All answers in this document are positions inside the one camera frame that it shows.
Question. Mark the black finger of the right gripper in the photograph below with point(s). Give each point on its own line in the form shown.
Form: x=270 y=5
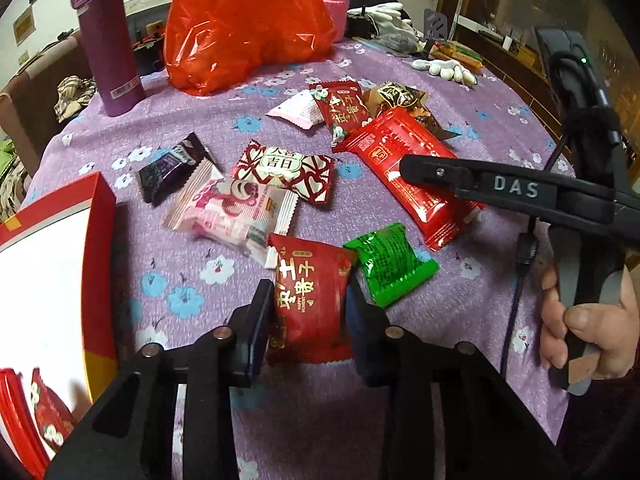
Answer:
x=435 y=169

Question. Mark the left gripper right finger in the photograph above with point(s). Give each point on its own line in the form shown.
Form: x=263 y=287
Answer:
x=372 y=349

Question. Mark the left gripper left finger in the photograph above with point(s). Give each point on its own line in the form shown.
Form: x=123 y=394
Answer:
x=251 y=326

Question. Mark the long red snack packet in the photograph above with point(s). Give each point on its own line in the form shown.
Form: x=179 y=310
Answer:
x=397 y=148

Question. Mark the red date snack packet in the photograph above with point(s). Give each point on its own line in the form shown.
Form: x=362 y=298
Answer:
x=309 y=295

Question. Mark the brown gold snack packet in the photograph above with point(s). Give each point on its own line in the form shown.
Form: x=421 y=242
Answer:
x=391 y=95

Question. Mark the green candy packet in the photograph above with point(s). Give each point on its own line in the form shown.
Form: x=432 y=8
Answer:
x=390 y=265

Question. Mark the pink bear snack packet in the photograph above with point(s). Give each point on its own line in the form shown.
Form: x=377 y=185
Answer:
x=234 y=212

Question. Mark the right hand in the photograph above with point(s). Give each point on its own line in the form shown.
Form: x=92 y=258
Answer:
x=614 y=328

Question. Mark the small red flower packet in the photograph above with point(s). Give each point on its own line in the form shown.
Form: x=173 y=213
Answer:
x=342 y=108

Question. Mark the red white heart packet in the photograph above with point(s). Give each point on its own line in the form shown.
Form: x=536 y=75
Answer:
x=309 y=176

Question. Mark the pale pink snack packet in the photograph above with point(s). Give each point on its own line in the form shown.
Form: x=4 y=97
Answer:
x=300 y=110

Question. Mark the white gloves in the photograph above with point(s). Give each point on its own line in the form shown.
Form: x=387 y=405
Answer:
x=386 y=18

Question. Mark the black purple snack packet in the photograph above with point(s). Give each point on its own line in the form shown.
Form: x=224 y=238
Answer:
x=167 y=172

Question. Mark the red gift box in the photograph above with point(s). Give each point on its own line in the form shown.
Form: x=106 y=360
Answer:
x=56 y=310

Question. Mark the red packet in box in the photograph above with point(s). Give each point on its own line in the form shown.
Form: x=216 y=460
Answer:
x=33 y=420

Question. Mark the red plastic bag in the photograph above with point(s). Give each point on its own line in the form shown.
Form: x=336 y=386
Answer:
x=212 y=45

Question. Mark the patterned cloth on sofa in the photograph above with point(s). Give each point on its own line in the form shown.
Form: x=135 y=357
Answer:
x=74 y=94

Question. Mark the brown sofa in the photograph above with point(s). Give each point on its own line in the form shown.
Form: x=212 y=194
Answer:
x=28 y=99

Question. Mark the purple thermos bottle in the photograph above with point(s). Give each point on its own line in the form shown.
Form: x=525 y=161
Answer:
x=106 y=41

